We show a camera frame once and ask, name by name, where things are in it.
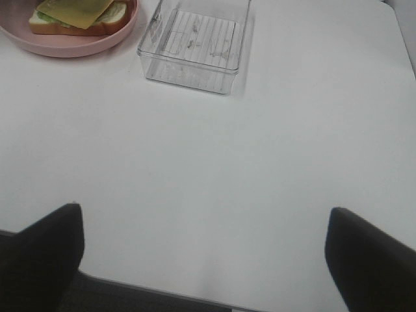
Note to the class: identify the right clear plastic tray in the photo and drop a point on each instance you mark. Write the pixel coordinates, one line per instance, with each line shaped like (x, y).
(195, 44)

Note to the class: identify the green lettuce leaf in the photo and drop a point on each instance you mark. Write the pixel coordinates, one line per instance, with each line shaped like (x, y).
(48, 16)

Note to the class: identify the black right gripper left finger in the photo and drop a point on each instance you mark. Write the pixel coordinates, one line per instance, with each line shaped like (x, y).
(39, 262)

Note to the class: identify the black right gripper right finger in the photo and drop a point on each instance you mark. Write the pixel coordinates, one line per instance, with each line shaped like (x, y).
(372, 270)

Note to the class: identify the bread slice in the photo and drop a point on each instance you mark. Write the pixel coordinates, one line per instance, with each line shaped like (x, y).
(114, 18)

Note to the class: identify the pink round plate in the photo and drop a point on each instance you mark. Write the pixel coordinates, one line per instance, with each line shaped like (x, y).
(15, 26)

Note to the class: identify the yellow cheese slice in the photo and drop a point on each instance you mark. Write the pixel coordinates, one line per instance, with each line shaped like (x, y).
(78, 11)

